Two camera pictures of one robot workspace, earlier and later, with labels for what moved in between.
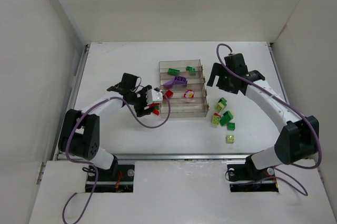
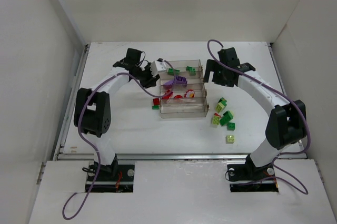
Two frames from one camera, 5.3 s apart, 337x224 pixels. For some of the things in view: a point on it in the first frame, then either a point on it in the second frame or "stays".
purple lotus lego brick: (180, 80) stays
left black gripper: (143, 102) to (148, 78)
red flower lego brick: (189, 93) stays
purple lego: (168, 84) stays
